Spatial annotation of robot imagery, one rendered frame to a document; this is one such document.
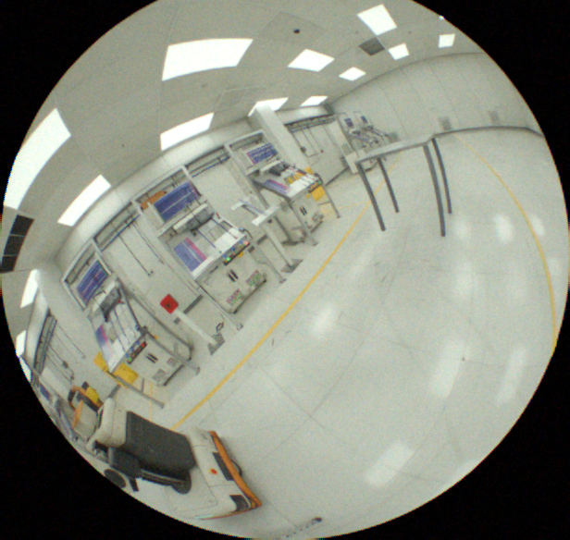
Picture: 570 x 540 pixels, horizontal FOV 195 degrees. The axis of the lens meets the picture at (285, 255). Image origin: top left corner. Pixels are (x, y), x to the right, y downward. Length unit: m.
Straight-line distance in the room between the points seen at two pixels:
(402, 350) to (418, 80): 7.99
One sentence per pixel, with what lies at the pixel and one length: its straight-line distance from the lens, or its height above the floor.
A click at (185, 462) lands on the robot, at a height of 0.37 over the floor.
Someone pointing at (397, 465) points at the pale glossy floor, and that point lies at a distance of 1.02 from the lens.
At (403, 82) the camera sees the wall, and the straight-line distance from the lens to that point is 8.09.
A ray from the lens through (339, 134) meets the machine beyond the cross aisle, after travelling 5.45.
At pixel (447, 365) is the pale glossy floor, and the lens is 1.05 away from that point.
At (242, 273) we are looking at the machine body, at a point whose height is 0.33.
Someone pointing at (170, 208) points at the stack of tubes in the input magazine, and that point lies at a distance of 2.14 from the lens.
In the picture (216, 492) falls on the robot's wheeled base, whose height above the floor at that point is 0.28.
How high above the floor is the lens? 0.99
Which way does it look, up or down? 23 degrees down
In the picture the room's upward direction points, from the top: 35 degrees counter-clockwise
